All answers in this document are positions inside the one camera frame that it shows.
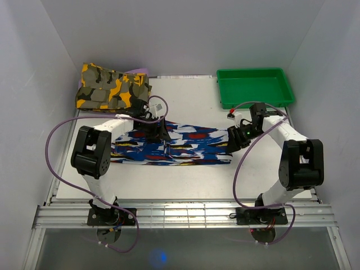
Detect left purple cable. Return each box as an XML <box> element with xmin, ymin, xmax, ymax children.
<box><xmin>44</xmin><ymin>95</ymin><xmax>169</xmax><ymax>253</ymax></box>

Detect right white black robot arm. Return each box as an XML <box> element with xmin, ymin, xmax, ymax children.
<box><xmin>227</xmin><ymin>102</ymin><xmax>324</xmax><ymax>228</ymax></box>

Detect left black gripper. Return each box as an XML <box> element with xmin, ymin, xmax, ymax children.
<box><xmin>137</xmin><ymin>116</ymin><xmax>172</xmax><ymax>143</ymax></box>

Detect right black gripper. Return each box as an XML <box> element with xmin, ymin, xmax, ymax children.
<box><xmin>225</xmin><ymin>124</ymin><xmax>266</xmax><ymax>154</ymax></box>

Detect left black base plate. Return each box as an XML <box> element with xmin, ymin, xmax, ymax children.
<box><xmin>87</xmin><ymin>205</ymin><xmax>137</xmax><ymax>226</ymax></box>

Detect green plastic tray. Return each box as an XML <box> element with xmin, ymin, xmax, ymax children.
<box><xmin>217</xmin><ymin>67</ymin><xmax>295</xmax><ymax>109</ymax></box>

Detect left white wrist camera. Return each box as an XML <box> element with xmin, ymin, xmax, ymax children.
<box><xmin>145</xmin><ymin>103</ymin><xmax>163</xmax><ymax>120</ymax></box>

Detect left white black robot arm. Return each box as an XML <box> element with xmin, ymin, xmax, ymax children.
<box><xmin>70</xmin><ymin>103</ymin><xmax>170</xmax><ymax>225</ymax></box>

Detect camouflage yellow green trousers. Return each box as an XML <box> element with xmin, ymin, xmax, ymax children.
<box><xmin>74</xmin><ymin>62</ymin><xmax>153</xmax><ymax>112</ymax></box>

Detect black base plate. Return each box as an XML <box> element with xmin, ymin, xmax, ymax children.
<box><xmin>87</xmin><ymin>205</ymin><xmax>137</xmax><ymax>226</ymax></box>
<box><xmin>229</xmin><ymin>207</ymin><xmax>288</xmax><ymax>226</ymax></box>

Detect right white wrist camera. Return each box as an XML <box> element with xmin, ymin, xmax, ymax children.
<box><xmin>227</xmin><ymin>109</ymin><xmax>244</xmax><ymax>128</ymax></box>

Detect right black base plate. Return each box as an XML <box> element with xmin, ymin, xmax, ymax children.
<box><xmin>229</xmin><ymin>207</ymin><xmax>288</xmax><ymax>226</ymax></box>

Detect aluminium frame rail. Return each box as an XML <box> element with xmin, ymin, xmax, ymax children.
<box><xmin>33</xmin><ymin>202</ymin><xmax>338</xmax><ymax>229</ymax></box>

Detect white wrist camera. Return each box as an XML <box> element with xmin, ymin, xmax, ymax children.
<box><xmin>227</xmin><ymin>109</ymin><xmax>244</xmax><ymax>128</ymax></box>
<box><xmin>145</xmin><ymin>103</ymin><xmax>163</xmax><ymax>120</ymax></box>

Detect blue white red patterned trousers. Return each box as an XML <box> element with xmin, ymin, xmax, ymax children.
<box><xmin>111</xmin><ymin>121</ymin><xmax>233</xmax><ymax>166</ymax></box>

